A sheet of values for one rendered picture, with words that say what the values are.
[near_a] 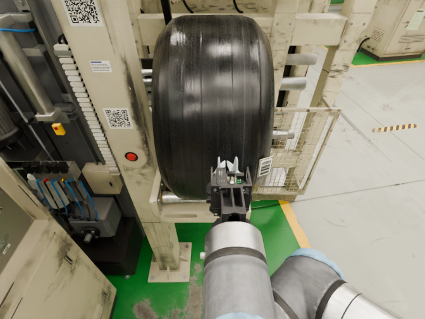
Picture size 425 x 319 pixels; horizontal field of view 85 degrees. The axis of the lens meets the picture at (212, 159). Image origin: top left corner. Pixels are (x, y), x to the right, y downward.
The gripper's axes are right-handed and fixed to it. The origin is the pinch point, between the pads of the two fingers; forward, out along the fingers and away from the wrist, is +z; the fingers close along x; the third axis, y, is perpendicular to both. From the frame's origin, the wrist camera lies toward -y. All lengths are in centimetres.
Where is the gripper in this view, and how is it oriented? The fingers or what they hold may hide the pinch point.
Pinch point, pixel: (226, 167)
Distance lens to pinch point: 54.4
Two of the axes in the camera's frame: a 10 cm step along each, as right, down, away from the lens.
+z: 0.0, -6.0, 8.0
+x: -10.0, 0.0, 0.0
